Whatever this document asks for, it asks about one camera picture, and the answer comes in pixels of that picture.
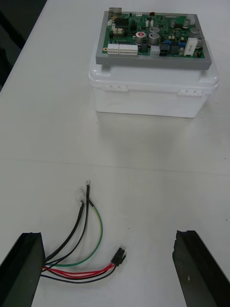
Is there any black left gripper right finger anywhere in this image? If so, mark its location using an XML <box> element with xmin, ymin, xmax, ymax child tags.
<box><xmin>172</xmin><ymin>230</ymin><xmax>230</xmax><ymax>307</ymax></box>

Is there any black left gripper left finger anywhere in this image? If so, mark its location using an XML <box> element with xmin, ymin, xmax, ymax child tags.
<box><xmin>0</xmin><ymin>231</ymin><xmax>46</xmax><ymax>307</ymax></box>

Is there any red black green cable bundle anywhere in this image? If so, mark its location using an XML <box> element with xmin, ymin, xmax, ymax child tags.
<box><xmin>39</xmin><ymin>179</ymin><xmax>127</xmax><ymax>285</ymax></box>

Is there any milky plastic box with lid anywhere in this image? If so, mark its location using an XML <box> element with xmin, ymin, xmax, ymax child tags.
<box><xmin>87</xmin><ymin>40</ymin><xmax>220</xmax><ymax>118</ymax></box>

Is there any green circuit board grey frame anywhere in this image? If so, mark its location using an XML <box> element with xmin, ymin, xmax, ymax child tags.
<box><xmin>95</xmin><ymin>7</ymin><xmax>213</xmax><ymax>71</ymax></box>

